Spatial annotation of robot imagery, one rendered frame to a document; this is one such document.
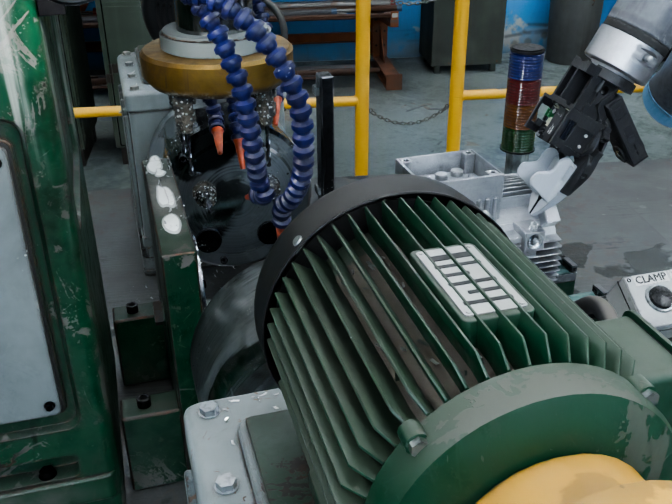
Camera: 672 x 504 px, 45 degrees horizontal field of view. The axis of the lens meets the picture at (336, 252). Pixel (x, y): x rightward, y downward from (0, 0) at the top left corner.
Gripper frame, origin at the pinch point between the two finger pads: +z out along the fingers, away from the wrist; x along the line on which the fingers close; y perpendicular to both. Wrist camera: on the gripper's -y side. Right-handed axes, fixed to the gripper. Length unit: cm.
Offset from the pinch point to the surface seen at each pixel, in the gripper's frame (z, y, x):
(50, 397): 40, 53, 12
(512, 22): -45, -250, -460
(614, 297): 3.1, -2.6, 18.2
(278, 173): 17.0, 26.4, -26.6
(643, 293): 0.6, -3.1, 21.0
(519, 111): -8.7, -11.2, -33.6
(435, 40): -7, -183, -422
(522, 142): -4.3, -14.9, -33.1
